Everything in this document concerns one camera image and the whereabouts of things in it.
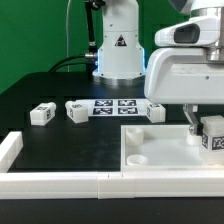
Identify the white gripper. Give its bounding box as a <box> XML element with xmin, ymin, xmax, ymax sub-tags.
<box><xmin>144</xmin><ymin>48</ymin><xmax>224</xmax><ymax>136</ymax></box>

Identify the white square tabletop tray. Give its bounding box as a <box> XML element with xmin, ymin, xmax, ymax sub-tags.
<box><xmin>121</xmin><ymin>125</ymin><xmax>224</xmax><ymax>172</ymax></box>

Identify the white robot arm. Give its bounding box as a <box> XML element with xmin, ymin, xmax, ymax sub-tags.
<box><xmin>85</xmin><ymin>0</ymin><xmax>224</xmax><ymax>135</ymax></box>

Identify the white U-shaped fence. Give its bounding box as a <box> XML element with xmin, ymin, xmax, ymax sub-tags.
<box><xmin>0</xmin><ymin>132</ymin><xmax>224</xmax><ymax>199</ymax></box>

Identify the fiducial marker sheet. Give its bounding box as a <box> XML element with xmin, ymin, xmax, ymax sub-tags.
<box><xmin>77</xmin><ymin>99</ymin><xmax>147</xmax><ymax>117</ymax></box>

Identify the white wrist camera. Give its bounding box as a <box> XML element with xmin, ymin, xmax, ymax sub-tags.
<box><xmin>155</xmin><ymin>16</ymin><xmax>222</xmax><ymax>47</ymax></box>

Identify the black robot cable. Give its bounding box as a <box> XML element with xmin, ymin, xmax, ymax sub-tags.
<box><xmin>48</xmin><ymin>0</ymin><xmax>101</xmax><ymax>73</ymax></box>

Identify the grey thin cable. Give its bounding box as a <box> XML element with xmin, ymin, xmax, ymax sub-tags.
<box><xmin>65</xmin><ymin>0</ymin><xmax>73</xmax><ymax>73</ymax></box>

